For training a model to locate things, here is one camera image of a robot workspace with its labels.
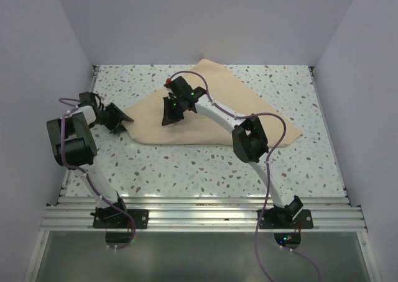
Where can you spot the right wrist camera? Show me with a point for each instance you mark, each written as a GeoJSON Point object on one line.
{"type": "Point", "coordinates": [178, 87]}

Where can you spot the beige cloth drape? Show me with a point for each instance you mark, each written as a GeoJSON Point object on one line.
{"type": "Point", "coordinates": [196, 129]}

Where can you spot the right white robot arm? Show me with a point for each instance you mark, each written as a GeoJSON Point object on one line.
{"type": "Point", "coordinates": [250, 143]}

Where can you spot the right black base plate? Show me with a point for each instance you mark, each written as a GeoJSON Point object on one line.
{"type": "Point", "coordinates": [269, 220]}

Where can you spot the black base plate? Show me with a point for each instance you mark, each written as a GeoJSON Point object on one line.
{"type": "Point", "coordinates": [269, 220]}
{"type": "Point", "coordinates": [120, 221]}

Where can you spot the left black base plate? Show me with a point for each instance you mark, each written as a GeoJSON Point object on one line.
{"type": "Point", "coordinates": [120, 221]}

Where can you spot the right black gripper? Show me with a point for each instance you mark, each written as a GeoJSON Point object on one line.
{"type": "Point", "coordinates": [169, 117]}

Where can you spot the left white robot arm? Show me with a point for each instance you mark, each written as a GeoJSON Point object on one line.
{"type": "Point", "coordinates": [73, 146]}

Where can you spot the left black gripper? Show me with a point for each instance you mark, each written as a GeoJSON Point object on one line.
{"type": "Point", "coordinates": [117, 117]}

